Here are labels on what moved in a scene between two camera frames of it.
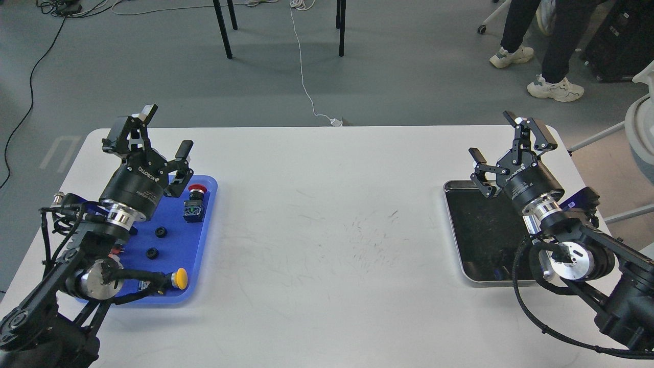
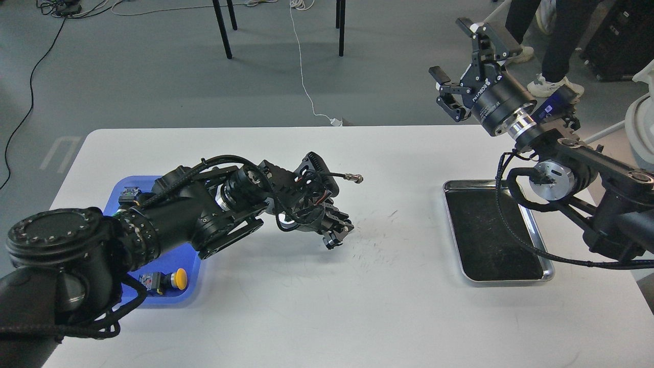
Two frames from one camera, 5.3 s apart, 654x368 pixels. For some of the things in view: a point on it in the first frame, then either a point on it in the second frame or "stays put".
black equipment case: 623,44 stays put
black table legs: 341,12 stays put
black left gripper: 144,178 -> 311,216
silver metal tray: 487,231 stays put
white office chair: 639,132 stays put
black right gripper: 519,171 -> 491,93
